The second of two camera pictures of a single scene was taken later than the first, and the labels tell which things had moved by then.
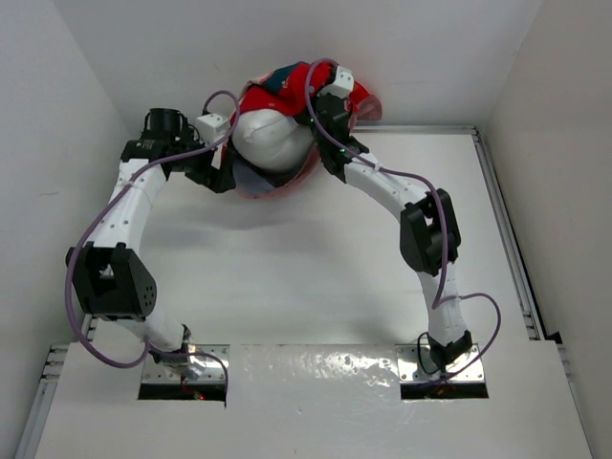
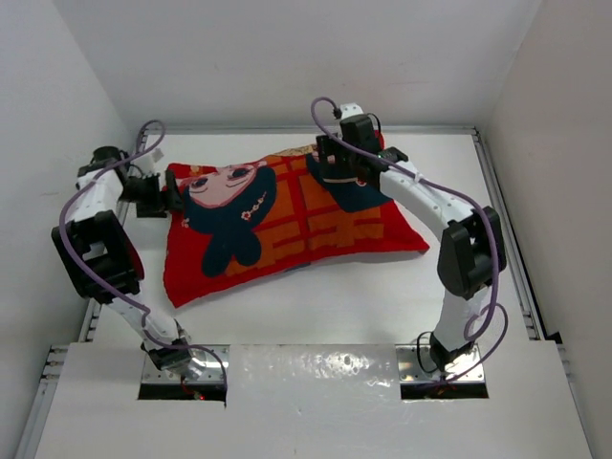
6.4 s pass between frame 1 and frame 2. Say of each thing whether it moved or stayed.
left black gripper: moved
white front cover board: stayed
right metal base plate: stayed
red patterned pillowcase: moved
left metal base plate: stayed
